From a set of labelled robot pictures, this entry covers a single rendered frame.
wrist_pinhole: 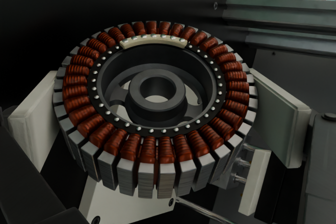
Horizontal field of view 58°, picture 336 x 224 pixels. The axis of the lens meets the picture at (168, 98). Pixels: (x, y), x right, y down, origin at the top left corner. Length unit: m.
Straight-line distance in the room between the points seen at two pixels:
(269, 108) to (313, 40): 0.33
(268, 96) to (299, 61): 0.38
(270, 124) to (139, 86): 0.07
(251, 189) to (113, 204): 0.13
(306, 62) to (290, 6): 0.17
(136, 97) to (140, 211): 0.18
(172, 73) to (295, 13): 0.24
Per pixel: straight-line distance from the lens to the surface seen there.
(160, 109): 0.16
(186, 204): 0.38
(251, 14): 0.40
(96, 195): 0.27
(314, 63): 0.53
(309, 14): 0.39
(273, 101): 0.16
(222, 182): 0.41
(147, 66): 0.20
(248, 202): 0.30
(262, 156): 0.29
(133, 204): 0.31
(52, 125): 0.17
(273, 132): 0.16
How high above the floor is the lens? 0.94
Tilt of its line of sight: 32 degrees down
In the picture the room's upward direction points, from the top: 105 degrees clockwise
